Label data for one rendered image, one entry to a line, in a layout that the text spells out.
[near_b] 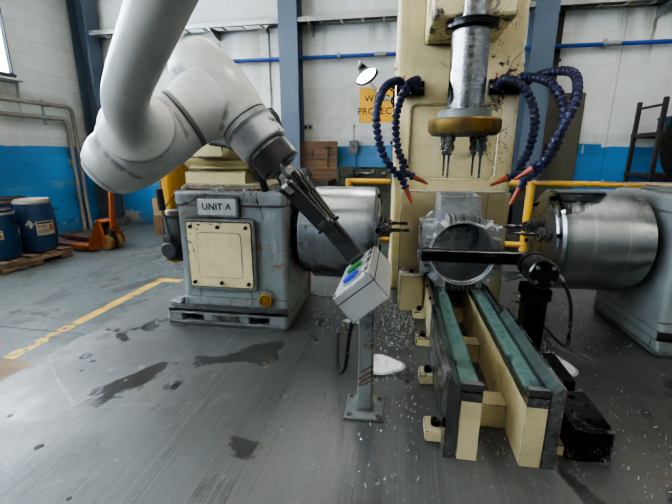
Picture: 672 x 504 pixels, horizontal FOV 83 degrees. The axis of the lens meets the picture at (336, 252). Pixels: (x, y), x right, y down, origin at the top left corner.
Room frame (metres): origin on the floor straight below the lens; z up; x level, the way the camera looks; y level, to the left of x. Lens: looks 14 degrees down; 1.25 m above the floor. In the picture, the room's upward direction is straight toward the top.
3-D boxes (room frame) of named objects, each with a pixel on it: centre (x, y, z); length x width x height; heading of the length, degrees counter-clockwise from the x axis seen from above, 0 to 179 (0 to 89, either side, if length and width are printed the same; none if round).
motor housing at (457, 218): (0.99, -0.32, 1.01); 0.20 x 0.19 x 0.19; 171
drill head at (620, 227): (0.94, -0.65, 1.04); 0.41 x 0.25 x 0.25; 81
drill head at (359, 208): (1.04, 0.03, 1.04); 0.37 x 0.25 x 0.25; 81
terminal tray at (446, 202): (1.03, -0.33, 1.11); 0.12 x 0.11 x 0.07; 171
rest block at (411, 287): (1.08, -0.22, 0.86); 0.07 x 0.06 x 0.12; 81
